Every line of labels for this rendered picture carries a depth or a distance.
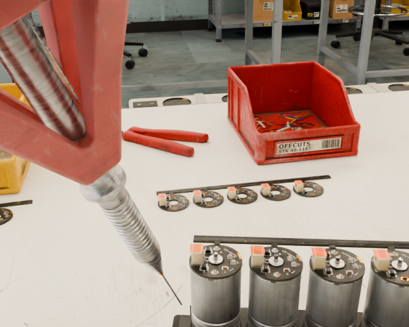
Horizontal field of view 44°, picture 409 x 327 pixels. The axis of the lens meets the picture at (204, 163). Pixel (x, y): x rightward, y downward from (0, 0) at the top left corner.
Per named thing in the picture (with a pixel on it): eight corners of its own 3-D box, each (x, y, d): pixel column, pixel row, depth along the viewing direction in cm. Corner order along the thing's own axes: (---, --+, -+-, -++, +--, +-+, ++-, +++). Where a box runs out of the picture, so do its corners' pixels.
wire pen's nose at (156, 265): (142, 270, 21) (128, 251, 20) (162, 254, 22) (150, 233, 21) (156, 287, 21) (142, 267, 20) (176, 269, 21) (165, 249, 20)
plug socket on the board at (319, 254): (330, 269, 23) (332, 257, 23) (311, 268, 23) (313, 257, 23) (328, 258, 24) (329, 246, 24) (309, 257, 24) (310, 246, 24)
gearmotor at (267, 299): (297, 362, 25) (305, 278, 23) (247, 359, 25) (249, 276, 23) (293, 325, 27) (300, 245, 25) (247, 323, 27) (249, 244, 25)
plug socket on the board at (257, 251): (269, 267, 23) (269, 255, 23) (250, 266, 24) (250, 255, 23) (268, 256, 24) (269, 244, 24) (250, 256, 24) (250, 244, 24)
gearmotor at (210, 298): (239, 359, 25) (241, 276, 23) (189, 357, 25) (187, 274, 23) (240, 323, 27) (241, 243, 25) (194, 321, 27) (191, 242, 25)
